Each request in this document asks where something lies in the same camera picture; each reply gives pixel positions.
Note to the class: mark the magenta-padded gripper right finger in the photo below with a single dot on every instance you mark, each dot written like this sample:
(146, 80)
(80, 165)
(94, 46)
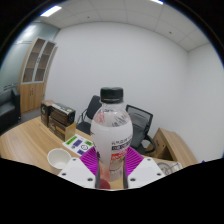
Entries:
(146, 170)

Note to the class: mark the clear black-capped drink bottle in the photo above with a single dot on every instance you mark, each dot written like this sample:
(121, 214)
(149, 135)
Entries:
(111, 133)

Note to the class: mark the printed sticker sheet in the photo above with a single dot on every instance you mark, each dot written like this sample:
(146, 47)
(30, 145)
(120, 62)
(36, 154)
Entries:
(77, 142)

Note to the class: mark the wooden side desk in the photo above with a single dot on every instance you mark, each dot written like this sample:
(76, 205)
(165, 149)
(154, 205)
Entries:
(173, 146)

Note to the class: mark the black mesh-back office chair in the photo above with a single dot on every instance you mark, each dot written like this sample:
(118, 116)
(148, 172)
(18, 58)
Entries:
(144, 116)

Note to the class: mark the wooden shelf cabinet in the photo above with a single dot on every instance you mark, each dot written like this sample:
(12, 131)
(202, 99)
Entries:
(35, 76)

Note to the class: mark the ceiling light panel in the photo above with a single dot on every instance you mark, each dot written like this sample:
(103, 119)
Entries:
(156, 1)
(50, 11)

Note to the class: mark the dark brown box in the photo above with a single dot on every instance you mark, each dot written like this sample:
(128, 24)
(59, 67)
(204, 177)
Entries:
(45, 112)

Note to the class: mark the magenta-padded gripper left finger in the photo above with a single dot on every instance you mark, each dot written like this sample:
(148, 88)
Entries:
(77, 170)

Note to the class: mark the black box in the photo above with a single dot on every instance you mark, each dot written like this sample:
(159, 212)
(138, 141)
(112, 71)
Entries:
(63, 113)

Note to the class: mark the white cup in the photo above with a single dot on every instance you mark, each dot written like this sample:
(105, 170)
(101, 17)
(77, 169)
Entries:
(59, 159)

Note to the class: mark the black sofa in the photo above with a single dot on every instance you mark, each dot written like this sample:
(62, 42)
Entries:
(8, 110)

